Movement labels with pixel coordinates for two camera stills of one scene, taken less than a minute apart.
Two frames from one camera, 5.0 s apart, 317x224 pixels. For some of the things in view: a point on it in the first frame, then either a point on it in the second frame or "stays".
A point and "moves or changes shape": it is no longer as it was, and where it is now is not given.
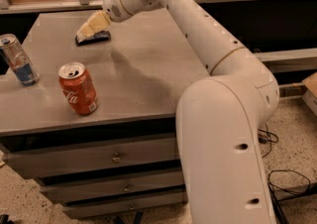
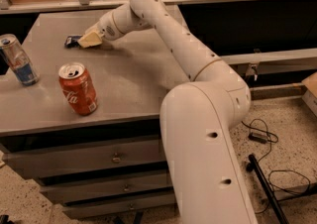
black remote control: [99, 37] moves or changes shape
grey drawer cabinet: [121, 161] stays
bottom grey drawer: [90, 209] stays
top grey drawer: [45, 162] stays
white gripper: [112, 9] to [106, 29]
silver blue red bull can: [18, 60] stays
